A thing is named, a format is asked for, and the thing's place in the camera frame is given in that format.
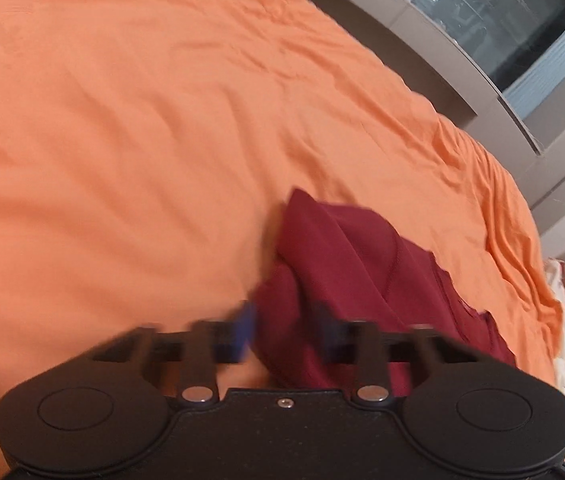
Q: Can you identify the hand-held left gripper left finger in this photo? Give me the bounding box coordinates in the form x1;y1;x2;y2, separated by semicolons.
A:
88;300;258;407

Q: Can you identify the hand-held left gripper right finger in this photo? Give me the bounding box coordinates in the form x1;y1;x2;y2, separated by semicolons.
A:
311;302;484;405

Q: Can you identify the dark red garment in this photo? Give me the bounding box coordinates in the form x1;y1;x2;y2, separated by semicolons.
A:
251;187;518;391

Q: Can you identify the orange bed sheet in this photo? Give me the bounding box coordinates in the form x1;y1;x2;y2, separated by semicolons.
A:
0;0;565;480

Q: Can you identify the grey window ledge unit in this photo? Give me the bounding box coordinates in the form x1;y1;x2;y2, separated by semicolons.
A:
271;0;549;157

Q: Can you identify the window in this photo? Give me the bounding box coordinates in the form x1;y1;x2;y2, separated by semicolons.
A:
409;0;565;92

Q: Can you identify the light blue curtain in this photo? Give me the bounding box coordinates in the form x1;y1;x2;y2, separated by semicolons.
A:
503;0;565;122

